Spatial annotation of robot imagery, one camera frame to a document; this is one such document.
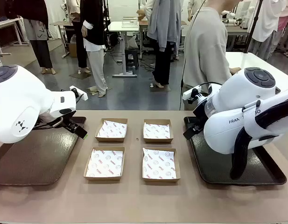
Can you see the person's right hand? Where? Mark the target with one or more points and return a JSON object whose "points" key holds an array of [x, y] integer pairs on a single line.
{"points": [[234, 70]]}

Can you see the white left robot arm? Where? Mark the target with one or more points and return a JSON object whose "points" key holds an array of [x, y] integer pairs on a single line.
{"points": [[17, 105]]}

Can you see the black plastic tray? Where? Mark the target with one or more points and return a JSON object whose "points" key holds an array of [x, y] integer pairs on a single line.
{"points": [[216, 168]]}

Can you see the cardboard box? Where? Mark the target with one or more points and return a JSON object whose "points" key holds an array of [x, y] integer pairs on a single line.
{"points": [[73, 50]]}

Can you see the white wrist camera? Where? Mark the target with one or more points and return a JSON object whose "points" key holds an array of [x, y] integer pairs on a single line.
{"points": [[84, 95], [189, 93]]}

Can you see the person's right forearm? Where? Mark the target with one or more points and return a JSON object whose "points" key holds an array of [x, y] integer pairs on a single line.
{"points": [[225, 60]]}

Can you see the brown paper food box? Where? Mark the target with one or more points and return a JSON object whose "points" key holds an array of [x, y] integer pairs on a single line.
{"points": [[87, 178], [98, 139], [157, 140], [177, 163]]}

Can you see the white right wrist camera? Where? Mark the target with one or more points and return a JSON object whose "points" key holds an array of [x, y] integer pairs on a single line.
{"points": [[189, 93]]}

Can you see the white glossy table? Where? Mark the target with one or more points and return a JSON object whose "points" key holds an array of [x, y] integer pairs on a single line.
{"points": [[251, 60]]}

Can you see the black stand pole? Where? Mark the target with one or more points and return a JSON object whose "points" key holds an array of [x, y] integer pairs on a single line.
{"points": [[252, 28]]}

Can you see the mannequin with black trousers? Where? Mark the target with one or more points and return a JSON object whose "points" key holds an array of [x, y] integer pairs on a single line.
{"points": [[80, 51]]}

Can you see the white side table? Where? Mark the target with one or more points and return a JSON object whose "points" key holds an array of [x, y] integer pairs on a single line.
{"points": [[6, 23]]}

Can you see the pink garment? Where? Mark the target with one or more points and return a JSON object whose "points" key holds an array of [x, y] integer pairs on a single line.
{"points": [[285, 22]]}

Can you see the mannequin with black vest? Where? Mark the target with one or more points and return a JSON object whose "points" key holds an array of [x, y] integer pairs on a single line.
{"points": [[94, 35]]}

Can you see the dark mannequin base plate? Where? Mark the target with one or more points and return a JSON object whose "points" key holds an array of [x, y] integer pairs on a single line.
{"points": [[79, 75]]}

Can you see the person in beige sweater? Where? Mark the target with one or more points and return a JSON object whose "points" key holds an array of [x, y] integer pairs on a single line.
{"points": [[204, 46]]}

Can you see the white printed liner paper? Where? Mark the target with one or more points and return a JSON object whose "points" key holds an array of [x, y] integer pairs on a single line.
{"points": [[156, 130], [112, 129], [159, 164], [104, 163]]}

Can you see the clear plastic container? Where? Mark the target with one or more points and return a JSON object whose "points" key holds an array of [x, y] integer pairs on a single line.
{"points": [[129, 22]]}

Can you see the mannequin with grey cardigan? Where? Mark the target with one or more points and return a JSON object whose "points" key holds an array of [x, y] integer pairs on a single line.
{"points": [[162, 28]]}

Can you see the black stool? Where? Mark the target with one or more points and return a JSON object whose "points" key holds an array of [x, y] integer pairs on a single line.
{"points": [[132, 58]]}

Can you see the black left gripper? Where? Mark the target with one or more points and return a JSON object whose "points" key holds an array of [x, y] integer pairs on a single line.
{"points": [[68, 120]]}

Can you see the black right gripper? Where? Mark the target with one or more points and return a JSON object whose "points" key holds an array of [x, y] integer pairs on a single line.
{"points": [[199, 114]]}

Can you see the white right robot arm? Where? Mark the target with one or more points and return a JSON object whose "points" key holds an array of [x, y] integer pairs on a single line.
{"points": [[227, 130]]}

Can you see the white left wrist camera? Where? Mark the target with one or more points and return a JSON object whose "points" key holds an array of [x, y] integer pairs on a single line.
{"points": [[84, 95]]}

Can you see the mannequin with grey skirt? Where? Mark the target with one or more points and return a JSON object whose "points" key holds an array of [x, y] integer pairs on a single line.
{"points": [[38, 35]]}

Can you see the grey background workbench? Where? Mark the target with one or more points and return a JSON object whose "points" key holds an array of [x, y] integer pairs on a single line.
{"points": [[237, 29]]}

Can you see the white standing desk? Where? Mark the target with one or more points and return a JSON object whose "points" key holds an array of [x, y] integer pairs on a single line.
{"points": [[118, 25]]}

